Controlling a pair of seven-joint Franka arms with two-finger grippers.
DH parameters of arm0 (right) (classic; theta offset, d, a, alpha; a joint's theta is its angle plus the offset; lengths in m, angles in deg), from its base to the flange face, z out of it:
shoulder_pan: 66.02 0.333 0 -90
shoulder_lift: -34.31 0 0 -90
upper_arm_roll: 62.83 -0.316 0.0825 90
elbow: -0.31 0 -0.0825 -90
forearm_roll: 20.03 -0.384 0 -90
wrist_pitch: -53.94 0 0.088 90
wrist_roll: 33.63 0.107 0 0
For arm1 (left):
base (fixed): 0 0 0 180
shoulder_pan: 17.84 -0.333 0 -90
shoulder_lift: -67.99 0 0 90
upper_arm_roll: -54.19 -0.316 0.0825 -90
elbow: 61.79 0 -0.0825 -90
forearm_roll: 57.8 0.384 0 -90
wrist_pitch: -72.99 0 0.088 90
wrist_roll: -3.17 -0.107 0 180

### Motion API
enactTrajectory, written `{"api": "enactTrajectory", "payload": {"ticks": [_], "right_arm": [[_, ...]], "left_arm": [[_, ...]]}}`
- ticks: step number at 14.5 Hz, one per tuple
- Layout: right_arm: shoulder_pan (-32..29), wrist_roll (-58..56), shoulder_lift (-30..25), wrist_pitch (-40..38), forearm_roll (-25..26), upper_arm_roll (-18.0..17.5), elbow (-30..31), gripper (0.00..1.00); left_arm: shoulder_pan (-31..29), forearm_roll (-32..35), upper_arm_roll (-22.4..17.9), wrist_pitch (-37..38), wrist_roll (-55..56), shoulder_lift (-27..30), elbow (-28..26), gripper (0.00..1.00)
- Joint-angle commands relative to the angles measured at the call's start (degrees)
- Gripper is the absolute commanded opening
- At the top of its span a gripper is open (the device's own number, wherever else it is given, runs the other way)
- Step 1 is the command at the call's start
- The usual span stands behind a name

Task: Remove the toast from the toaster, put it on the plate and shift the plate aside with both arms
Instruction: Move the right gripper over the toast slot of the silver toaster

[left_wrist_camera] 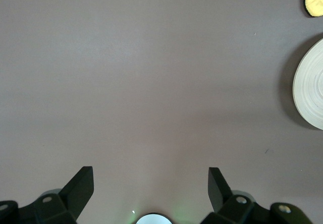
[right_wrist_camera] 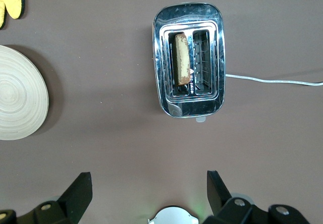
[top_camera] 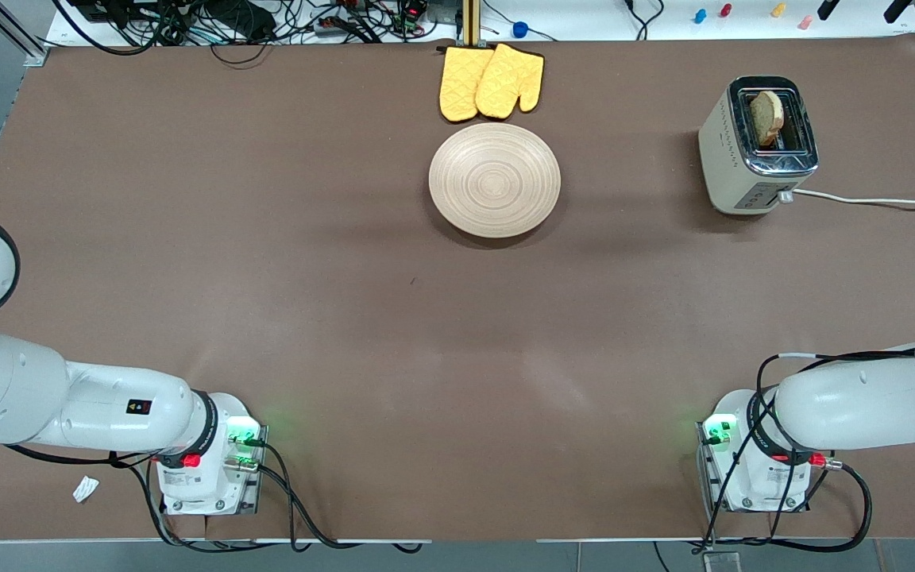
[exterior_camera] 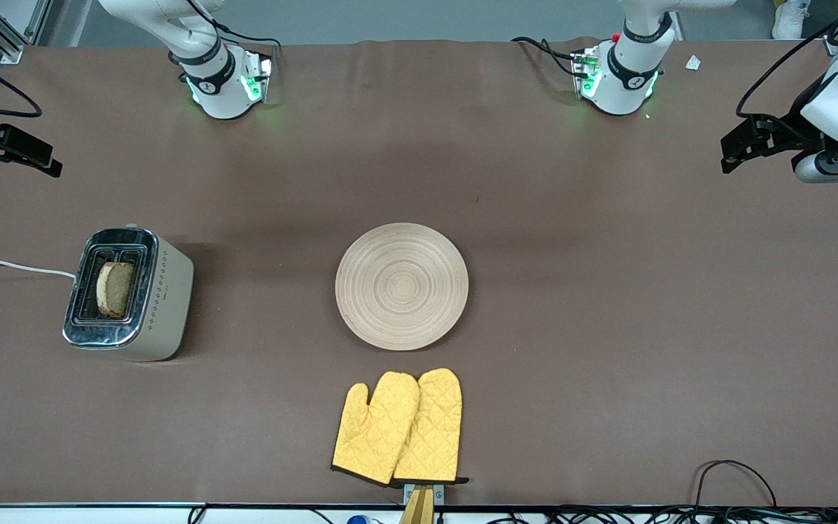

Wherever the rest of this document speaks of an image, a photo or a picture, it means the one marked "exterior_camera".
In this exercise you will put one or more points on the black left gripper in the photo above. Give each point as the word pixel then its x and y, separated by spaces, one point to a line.
pixel 796 125

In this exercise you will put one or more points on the brown toast slice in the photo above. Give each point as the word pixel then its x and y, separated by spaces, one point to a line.
pixel 115 290

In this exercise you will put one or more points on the round wooden plate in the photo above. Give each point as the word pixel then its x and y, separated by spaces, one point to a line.
pixel 401 287

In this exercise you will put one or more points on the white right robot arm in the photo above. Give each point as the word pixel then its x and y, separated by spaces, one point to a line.
pixel 222 94

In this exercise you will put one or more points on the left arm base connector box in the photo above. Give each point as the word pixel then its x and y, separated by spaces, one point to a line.
pixel 585 73

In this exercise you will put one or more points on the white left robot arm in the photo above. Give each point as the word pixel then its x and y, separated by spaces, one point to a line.
pixel 626 87

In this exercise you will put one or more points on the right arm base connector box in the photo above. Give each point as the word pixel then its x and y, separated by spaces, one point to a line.
pixel 259 76

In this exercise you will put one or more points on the small white paper scrap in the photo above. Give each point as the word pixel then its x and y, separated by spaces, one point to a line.
pixel 693 62

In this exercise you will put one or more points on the white shoe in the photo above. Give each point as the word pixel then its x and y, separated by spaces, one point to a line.
pixel 791 20

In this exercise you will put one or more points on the cream and chrome toaster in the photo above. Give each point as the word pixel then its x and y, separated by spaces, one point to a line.
pixel 161 298

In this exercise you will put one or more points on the brown table cover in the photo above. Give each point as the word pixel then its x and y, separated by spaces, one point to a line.
pixel 535 218

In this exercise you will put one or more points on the yellow quilted oven mitt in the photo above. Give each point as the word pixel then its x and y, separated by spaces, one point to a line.
pixel 375 429
pixel 433 429

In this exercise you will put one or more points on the small blue object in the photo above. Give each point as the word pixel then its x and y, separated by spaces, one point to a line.
pixel 358 519

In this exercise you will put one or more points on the aluminium frame profile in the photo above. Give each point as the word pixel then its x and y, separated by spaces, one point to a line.
pixel 4 40

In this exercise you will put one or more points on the small metal bracket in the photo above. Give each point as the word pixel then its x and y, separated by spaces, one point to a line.
pixel 439 493

